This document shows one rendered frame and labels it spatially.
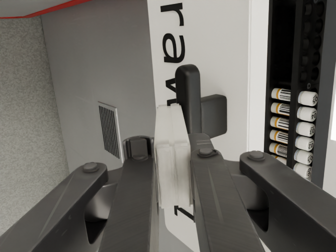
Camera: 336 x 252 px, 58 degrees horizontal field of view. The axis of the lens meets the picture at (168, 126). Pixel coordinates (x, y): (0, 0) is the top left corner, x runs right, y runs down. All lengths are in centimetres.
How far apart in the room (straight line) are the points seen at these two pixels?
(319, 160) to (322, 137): 2
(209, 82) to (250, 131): 5
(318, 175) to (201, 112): 15
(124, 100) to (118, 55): 8
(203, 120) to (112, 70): 41
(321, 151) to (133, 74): 33
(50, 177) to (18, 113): 26
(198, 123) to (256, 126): 4
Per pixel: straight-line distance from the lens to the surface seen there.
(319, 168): 31
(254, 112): 20
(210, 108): 20
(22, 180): 115
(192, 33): 23
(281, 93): 31
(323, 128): 29
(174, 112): 17
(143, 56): 49
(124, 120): 59
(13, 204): 118
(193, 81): 18
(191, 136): 15
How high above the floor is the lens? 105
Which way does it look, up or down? 52 degrees down
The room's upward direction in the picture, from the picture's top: 110 degrees clockwise
